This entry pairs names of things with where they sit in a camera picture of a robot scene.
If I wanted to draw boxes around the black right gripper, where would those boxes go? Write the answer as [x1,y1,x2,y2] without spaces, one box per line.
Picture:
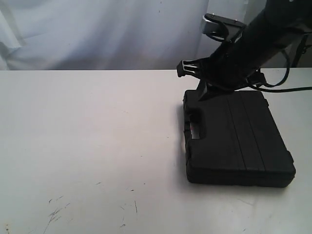
[176,46,266,101]

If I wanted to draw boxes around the black plastic tool case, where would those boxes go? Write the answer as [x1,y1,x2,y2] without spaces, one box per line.
[183,90,296,188]

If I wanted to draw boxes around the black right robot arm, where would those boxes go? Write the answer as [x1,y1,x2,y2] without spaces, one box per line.
[176,0,312,100]

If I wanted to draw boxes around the black metal stand pole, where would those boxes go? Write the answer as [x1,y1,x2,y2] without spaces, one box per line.
[292,35,312,68]

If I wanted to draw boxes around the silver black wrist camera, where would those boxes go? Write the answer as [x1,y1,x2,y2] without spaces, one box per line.
[201,13,246,42]

